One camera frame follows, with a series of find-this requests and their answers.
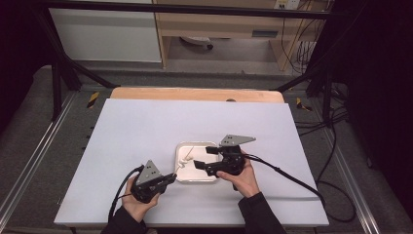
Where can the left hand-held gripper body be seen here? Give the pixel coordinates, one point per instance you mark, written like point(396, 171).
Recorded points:
point(147, 182)

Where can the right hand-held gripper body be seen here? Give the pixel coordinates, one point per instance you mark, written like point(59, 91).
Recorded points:
point(232, 162)

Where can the small white dough piece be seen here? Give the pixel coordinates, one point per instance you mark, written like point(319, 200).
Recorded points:
point(187, 159)
point(182, 164)

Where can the white square tray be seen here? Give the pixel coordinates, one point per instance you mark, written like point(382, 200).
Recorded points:
point(190, 175)

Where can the thin wooden skewer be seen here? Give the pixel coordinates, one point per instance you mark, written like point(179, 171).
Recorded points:
point(191, 151)

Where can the person's right hand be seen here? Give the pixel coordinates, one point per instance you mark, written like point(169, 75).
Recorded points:
point(248, 182)

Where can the person's left hand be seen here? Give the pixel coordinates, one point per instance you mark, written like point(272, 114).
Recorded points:
point(138, 209)

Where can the wooden table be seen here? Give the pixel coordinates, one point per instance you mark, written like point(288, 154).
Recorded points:
point(195, 95)

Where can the office chair base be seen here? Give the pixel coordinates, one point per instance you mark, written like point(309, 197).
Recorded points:
point(198, 40)

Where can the light wooden desk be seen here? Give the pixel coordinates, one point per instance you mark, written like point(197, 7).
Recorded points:
point(220, 27)

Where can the white cabinet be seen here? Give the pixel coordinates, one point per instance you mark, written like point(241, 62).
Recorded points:
point(104, 39)

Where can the white power strip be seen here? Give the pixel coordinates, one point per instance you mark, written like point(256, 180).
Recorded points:
point(287, 4)

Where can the aluminium floor rail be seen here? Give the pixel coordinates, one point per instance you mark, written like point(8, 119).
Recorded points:
point(35, 152)
point(354, 185)

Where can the black metal frame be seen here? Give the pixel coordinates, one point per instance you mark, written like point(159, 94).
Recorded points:
point(195, 9)

